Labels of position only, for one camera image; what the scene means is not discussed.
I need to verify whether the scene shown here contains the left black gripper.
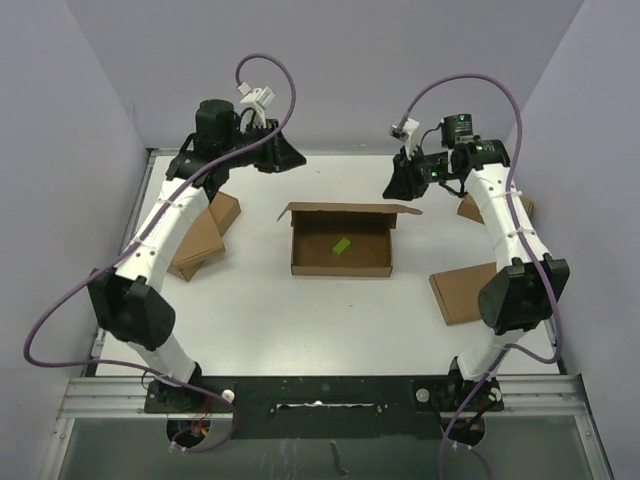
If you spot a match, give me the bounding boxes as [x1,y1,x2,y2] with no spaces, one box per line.
[221,118,306,173]

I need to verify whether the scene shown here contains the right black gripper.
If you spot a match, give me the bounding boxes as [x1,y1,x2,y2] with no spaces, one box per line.
[382,144,456,201]

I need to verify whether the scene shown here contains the large cardboard box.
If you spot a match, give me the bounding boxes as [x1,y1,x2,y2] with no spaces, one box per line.
[282,202,422,278]

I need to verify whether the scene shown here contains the green block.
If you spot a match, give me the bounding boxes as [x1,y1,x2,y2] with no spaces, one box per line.
[332,237,352,256]

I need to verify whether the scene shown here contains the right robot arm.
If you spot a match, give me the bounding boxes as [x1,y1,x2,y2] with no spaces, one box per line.
[383,114,570,409]

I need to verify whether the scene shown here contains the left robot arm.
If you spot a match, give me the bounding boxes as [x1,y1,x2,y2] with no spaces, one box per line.
[88,89,306,411]

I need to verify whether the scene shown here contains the folded cardboard box far right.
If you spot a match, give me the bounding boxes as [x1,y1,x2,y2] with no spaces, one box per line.
[457,195,534,224]

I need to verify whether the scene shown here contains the flat cardboard box near right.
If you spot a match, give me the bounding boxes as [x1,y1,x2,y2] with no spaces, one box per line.
[429,263,497,326]

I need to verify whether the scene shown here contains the folded cardboard boxes left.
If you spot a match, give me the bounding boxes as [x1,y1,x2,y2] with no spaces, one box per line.
[168,192,241,282]

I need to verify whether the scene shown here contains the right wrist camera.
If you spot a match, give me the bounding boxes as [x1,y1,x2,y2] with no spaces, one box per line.
[389,118,420,159]

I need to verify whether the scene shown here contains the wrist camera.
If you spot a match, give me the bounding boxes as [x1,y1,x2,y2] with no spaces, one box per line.
[389,118,420,159]
[237,82,275,128]

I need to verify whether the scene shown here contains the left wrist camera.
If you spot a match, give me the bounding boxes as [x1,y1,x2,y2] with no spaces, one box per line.
[237,82,275,128]

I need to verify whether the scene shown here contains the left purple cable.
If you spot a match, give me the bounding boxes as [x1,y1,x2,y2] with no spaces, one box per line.
[23,52,296,455]

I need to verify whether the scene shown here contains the purple cable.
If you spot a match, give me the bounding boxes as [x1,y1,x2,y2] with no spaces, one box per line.
[23,52,296,455]
[402,73,561,480]

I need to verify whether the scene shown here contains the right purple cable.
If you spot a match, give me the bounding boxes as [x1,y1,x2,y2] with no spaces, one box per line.
[402,73,561,480]

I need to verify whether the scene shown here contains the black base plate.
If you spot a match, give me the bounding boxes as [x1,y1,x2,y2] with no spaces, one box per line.
[143,373,504,440]

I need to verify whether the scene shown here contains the aluminium table frame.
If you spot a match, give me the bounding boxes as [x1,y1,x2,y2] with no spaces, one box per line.
[37,147,616,480]

